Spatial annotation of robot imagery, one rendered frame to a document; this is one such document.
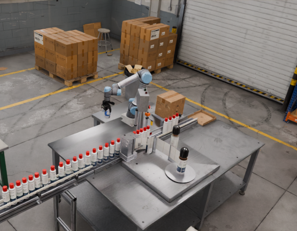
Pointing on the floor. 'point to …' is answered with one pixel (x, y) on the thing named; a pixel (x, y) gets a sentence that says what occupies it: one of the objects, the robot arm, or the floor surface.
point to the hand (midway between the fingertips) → (107, 113)
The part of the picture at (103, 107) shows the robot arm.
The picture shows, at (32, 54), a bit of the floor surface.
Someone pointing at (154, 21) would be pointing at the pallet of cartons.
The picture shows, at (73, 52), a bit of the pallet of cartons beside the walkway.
